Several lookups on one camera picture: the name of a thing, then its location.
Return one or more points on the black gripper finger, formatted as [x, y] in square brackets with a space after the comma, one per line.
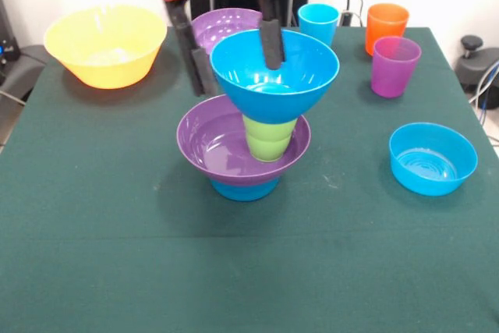
[197, 64]
[271, 40]

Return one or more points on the large deep blue bowl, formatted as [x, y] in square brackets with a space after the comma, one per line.
[273, 103]

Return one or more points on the purple bowl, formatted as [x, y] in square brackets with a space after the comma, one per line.
[222, 27]
[210, 146]

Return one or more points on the green cup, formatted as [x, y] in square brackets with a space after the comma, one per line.
[269, 130]
[269, 151]

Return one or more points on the purple cup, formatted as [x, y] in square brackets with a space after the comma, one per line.
[393, 71]

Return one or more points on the small blue bowl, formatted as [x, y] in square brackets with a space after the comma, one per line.
[429, 169]
[243, 193]

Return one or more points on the blue cup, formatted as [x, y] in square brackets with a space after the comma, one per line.
[317, 23]

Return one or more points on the black power strip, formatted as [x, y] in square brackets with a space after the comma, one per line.
[346, 19]

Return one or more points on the yellow bowl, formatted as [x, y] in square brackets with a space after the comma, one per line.
[105, 44]

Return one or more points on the orange cup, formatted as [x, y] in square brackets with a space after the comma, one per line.
[386, 25]

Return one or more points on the black electronic device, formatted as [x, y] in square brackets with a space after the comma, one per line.
[8, 29]

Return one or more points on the dark green tablecloth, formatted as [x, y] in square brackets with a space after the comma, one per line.
[249, 251]

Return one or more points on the black knobbed equipment base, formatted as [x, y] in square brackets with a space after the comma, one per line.
[475, 68]

